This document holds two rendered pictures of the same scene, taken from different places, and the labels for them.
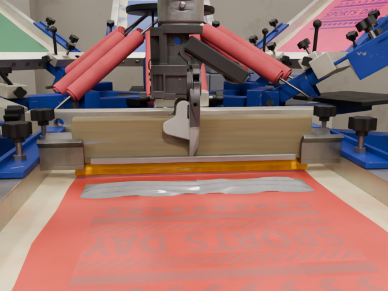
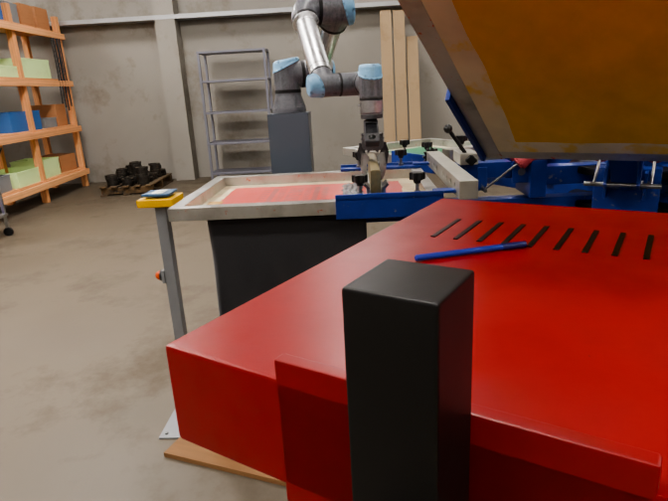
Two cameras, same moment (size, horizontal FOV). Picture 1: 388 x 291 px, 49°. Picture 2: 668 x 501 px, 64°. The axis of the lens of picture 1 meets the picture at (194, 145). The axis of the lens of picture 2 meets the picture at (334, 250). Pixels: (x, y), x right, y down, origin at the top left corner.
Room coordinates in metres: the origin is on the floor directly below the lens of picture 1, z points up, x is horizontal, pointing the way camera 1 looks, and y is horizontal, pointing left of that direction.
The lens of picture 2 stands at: (0.85, -1.76, 1.30)
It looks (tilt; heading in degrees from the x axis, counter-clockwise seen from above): 17 degrees down; 99
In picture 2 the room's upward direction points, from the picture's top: 3 degrees counter-clockwise
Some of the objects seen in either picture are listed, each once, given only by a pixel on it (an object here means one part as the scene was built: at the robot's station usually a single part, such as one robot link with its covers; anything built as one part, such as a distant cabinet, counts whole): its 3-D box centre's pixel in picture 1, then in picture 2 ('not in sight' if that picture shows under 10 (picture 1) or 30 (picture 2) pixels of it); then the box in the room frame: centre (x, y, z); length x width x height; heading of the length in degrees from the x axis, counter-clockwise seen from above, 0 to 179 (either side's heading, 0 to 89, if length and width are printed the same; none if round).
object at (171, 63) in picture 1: (176, 63); (372, 132); (0.73, 0.03, 1.15); 0.09 x 0.08 x 0.12; 96
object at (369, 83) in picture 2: not in sight; (370, 82); (0.72, 0.02, 1.31); 0.09 x 0.08 x 0.11; 113
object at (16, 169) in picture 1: (34, 163); (380, 173); (0.73, 0.28, 0.98); 0.30 x 0.05 x 0.07; 6
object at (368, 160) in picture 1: (338, 156); (389, 203); (0.79, -0.27, 0.98); 0.30 x 0.05 x 0.07; 6
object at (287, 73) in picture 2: not in sight; (287, 74); (0.32, 0.66, 1.37); 0.13 x 0.12 x 0.14; 23
